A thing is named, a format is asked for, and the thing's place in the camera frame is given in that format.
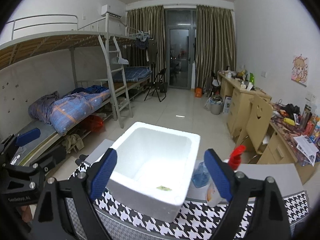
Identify green pink plush packet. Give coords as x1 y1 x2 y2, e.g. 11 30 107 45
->
157 186 171 191

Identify person's left hand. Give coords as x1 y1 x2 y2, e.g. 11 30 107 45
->
20 205 33 223

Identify blue plaid quilt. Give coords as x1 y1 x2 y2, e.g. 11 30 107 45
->
28 85 111 135

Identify white lotion pump bottle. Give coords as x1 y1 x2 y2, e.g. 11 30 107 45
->
205 144 247 208

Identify red bag under bed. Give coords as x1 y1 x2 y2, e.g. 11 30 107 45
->
82 115 104 132

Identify houndstooth table cloth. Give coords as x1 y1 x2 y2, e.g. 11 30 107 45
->
64 160 309 240

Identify white styrofoam box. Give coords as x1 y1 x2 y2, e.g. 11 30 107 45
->
107 122 201 223

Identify blue spray bottle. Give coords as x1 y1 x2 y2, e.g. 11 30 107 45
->
191 161 210 189

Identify printed papers on desk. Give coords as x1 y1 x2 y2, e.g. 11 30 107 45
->
293 135 319 166

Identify light wooden desk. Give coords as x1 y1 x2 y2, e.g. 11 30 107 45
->
218 72 319 184

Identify wooden smiley chair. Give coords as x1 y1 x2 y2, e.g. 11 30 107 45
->
236 95 273 154

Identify white metal bunk bed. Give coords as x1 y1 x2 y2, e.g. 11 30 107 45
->
1 14 151 166

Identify black folding chair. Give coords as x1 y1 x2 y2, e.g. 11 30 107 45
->
144 68 167 102

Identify grey waste bin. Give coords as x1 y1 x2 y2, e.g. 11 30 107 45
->
210 97 223 115

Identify orange bag on floor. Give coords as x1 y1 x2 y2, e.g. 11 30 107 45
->
195 87 202 98

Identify anime girl poster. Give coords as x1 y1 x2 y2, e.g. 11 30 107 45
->
291 54 309 87

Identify white air conditioner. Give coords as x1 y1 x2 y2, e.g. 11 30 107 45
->
101 4 125 19

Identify left brown curtain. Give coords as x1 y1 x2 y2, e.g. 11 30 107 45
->
126 5 165 81

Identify brown curtain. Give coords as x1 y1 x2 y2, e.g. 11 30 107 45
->
126 5 165 81
195 5 236 88

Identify right brown curtain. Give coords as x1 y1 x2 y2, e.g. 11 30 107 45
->
195 5 236 88

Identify glass balcony door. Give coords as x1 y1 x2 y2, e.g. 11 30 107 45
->
165 8 196 89

